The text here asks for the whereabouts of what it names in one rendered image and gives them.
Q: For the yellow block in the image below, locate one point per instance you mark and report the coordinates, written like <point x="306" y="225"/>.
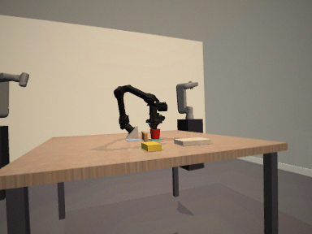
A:
<point x="151" y="146"/>

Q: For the beige flat block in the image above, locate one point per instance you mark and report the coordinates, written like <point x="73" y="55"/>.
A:
<point x="192" y="141"/>

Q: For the red cup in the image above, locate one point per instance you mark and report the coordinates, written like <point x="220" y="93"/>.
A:
<point x="155" y="133"/>

